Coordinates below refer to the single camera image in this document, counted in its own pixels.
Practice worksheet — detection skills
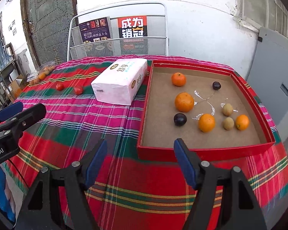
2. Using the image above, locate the blue gloved left hand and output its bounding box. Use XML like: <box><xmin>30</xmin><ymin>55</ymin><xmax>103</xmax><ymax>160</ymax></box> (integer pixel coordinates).
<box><xmin>0</xmin><ymin>167</ymin><xmax>16</xmax><ymax>223</ymax></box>

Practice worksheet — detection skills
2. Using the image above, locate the clear plastic fruit container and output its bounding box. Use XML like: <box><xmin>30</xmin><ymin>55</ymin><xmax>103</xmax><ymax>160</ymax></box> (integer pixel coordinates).
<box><xmin>27</xmin><ymin>61</ymin><xmax>55</xmax><ymax>85</ymax></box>

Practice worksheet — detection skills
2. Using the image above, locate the orange in plastic container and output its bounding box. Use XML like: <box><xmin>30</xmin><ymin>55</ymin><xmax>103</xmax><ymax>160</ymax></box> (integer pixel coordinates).
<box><xmin>39</xmin><ymin>73</ymin><xmax>46</xmax><ymax>80</ymax></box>

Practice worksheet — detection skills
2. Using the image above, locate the near red tomato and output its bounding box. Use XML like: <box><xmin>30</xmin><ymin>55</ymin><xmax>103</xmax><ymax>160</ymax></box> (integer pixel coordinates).
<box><xmin>74</xmin><ymin>85</ymin><xmax>84</xmax><ymax>95</ymax></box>

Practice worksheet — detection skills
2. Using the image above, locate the cardboard box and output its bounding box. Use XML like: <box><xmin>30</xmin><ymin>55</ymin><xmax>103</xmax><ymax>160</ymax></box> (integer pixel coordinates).
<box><xmin>9</xmin><ymin>74</ymin><xmax>28</xmax><ymax>99</ymax></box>

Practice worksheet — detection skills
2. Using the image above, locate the smooth orange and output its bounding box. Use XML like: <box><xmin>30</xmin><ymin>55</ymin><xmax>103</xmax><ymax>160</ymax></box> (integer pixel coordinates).
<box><xmin>198</xmin><ymin>114</ymin><xmax>215</xmax><ymax>133</ymax></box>

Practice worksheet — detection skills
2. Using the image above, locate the red black book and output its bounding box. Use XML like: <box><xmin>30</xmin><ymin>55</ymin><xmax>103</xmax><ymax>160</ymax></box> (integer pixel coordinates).
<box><xmin>118</xmin><ymin>16</ymin><xmax>148</xmax><ymax>39</ymax></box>

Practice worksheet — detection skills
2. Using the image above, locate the dark purple plum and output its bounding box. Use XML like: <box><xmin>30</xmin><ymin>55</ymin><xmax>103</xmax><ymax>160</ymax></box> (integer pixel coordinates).
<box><xmin>174</xmin><ymin>113</ymin><xmax>187</xmax><ymax>127</ymax></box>
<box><xmin>212</xmin><ymin>81</ymin><xmax>222</xmax><ymax>90</ymax></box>

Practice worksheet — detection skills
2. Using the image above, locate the far red tomato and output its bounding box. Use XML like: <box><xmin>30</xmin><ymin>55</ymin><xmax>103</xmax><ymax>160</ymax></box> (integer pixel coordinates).
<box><xmin>55</xmin><ymin>82</ymin><xmax>64</xmax><ymax>91</ymax></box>

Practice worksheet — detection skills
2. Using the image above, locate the red tomato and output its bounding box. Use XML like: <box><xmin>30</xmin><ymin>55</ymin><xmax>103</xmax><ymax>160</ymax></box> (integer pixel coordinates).
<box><xmin>55</xmin><ymin>82</ymin><xmax>64</xmax><ymax>91</ymax></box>
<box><xmin>74</xmin><ymin>85</ymin><xmax>84</xmax><ymax>95</ymax></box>

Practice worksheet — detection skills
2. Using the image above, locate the studded metal door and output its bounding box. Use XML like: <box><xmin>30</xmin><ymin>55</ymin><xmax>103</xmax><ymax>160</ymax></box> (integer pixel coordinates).
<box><xmin>21</xmin><ymin>0</ymin><xmax>77</xmax><ymax>67</ymax></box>

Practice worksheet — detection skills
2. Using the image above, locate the grey metal cabinet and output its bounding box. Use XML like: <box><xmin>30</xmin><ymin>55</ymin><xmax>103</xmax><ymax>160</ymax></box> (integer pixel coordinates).
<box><xmin>247</xmin><ymin>28</ymin><xmax>288</xmax><ymax>141</ymax></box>

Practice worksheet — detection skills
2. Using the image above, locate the white tissue pack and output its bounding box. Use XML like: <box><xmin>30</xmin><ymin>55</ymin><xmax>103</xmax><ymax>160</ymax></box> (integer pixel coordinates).
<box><xmin>91</xmin><ymin>58</ymin><xmax>148</xmax><ymax>105</ymax></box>

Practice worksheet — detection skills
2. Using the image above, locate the dark purple cookbook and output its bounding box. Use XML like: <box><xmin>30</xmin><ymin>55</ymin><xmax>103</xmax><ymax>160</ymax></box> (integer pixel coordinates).
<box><xmin>79</xmin><ymin>17</ymin><xmax>112</xmax><ymax>44</ymax></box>

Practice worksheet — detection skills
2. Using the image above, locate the red cardboard box tray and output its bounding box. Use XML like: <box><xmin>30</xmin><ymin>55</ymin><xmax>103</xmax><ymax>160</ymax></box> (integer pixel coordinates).
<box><xmin>137</xmin><ymin>60</ymin><xmax>275</xmax><ymax>161</ymax></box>

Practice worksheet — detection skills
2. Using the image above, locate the large rough orange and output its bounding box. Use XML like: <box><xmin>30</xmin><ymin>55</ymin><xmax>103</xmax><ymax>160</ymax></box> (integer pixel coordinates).
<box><xmin>175</xmin><ymin>92</ymin><xmax>194</xmax><ymax>112</ymax></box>

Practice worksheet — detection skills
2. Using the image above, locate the brown kiwi fruit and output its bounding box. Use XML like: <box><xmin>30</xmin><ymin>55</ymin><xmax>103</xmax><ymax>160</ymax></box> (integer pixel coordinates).
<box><xmin>223</xmin><ymin>117</ymin><xmax>235</xmax><ymax>130</ymax></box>
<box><xmin>222</xmin><ymin>103</ymin><xmax>233</xmax><ymax>117</ymax></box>

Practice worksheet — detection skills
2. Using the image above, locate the reddish orange mandarin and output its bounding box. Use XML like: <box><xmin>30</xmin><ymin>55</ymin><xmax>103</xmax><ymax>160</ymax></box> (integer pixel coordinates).
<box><xmin>171</xmin><ymin>72</ymin><xmax>187</xmax><ymax>87</ymax></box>

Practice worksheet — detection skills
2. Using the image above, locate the metal workbench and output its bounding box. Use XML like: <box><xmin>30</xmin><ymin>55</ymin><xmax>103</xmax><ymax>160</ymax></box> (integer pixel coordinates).
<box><xmin>0</xmin><ymin>43</ymin><xmax>21</xmax><ymax>101</ymax></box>

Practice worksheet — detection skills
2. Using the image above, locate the small orange mandarin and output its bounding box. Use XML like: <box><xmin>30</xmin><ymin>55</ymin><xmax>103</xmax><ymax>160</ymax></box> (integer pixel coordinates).
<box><xmin>235</xmin><ymin>114</ymin><xmax>250</xmax><ymax>131</ymax></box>

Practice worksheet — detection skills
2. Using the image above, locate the white metal mesh rack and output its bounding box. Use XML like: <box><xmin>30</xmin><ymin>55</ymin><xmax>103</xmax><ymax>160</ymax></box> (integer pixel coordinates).
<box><xmin>66</xmin><ymin>0</ymin><xmax>169</xmax><ymax>60</ymax></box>

